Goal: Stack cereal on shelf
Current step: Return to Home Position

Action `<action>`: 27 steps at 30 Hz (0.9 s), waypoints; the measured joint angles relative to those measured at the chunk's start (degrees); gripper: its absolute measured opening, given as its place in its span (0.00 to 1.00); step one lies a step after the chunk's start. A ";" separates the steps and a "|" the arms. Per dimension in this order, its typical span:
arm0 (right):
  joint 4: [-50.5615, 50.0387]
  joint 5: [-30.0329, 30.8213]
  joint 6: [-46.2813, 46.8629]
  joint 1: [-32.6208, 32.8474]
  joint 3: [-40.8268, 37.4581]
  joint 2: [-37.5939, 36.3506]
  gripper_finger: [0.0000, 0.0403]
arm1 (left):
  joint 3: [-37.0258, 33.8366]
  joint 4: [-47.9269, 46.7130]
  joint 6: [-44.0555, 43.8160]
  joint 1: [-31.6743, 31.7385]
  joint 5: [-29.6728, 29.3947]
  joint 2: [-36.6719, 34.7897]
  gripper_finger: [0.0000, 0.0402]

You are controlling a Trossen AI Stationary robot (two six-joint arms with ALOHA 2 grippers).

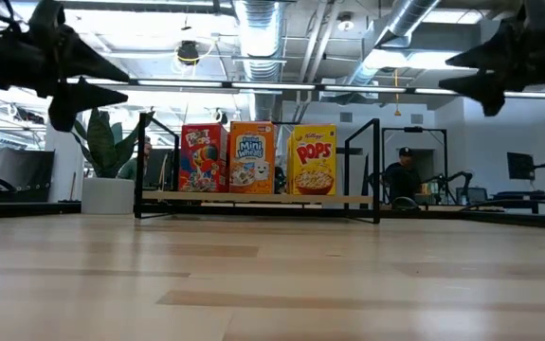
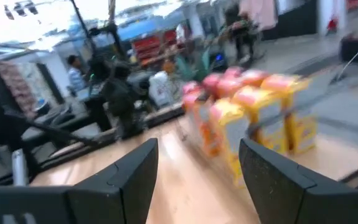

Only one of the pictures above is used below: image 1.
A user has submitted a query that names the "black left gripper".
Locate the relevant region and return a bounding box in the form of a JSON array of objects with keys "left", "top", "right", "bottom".
[{"left": 0, "top": 0, "right": 132, "bottom": 134}]

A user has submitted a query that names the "Froot Loops red cereal box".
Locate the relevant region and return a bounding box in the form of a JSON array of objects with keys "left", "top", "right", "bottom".
[{"left": 177, "top": 122, "right": 230, "bottom": 194}]

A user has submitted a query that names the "Frosted Mini Wheats orange box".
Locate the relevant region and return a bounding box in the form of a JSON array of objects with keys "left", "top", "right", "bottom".
[{"left": 227, "top": 120, "right": 278, "bottom": 196}]

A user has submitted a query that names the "Corn Pops yellow cereal box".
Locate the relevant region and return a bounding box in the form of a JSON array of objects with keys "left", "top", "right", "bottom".
[{"left": 285, "top": 123, "right": 338, "bottom": 197}]

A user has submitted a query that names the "dark computer monitor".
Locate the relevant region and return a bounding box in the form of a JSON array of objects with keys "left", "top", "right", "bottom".
[
  {"left": 506, "top": 151, "right": 537, "bottom": 182},
  {"left": 145, "top": 147, "right": 175, "bottom": 191}
]

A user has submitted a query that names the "person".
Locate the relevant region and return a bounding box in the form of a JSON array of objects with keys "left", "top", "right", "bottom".
[
  {"left": 382, "top": 146, "right": 424, "bottom": 206},
  {"left": 118, "top": 136, "right": 154, "bottom": 182}
]

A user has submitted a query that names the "green plant in white pot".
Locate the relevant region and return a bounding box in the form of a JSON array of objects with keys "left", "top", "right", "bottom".
[{"left": 75, "top": 107, "right": 155, "bottom": 216}]

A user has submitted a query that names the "black desk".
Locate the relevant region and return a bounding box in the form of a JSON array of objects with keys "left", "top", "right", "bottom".
[{"left": 491, "top": 189, "right": 545, "bottom": 215}]

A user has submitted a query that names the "black metal station frame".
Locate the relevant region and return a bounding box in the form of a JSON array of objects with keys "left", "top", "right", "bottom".
[{"left": 381, "top": 125, "right": 449, "bottom": 206}]

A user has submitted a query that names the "silver spiral ventilation duct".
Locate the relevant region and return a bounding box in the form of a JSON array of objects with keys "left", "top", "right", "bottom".
[
  {"left": 347, "top": 0, "right": 444, "bottom": 87},
  {"left": 233, "top": 0, "right": 287, "bottom": 122}
]

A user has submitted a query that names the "black overhead camera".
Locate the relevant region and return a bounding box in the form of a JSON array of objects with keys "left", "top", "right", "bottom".
[{"left": 175, "top": 39, "right": 201, "bottom": 67}]

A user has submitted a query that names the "black aluminium frame rail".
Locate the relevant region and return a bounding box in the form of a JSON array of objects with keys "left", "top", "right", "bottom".
[
  {"left": 461, "top": 207, "right": 545, "bottom": 233},
  {"left": 0, "top": 201, "right": 84, "bottom": 221}
]

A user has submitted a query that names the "overhead frame light bar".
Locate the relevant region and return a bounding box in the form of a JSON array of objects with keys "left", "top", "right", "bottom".
[{"left": 65, "top": 77, "right": 545, "bottom": 101}]

